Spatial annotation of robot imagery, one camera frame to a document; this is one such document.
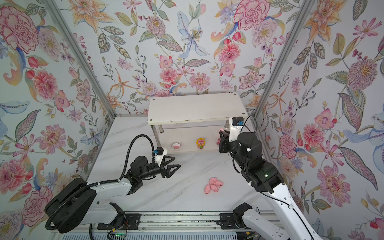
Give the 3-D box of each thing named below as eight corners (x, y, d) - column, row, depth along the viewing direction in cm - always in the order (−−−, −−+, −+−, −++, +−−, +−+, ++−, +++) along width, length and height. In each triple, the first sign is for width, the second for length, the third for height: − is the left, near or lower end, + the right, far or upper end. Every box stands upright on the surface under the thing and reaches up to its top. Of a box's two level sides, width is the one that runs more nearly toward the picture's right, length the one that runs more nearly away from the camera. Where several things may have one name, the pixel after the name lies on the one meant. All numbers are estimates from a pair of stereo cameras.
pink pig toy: (202, 191, 85) (202, 189, 83) (211, 176, 90) (212, 175, 89) (213, 199, 82) (214, 198, 80) (223, 184, 88) (223, 182, 86)
